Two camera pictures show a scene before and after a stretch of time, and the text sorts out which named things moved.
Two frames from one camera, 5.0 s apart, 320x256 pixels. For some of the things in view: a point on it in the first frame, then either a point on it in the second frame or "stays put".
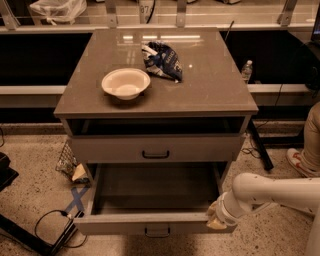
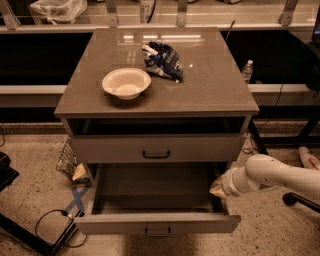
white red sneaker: x=295 y=158 → x=309 y=160
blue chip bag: x=162 y=60 stays put
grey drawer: x=154 y=199 stays put
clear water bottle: x=247 y=71 stays put
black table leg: x=267 y=163 stays put
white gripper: x=221 y=210 → x=229 y=182
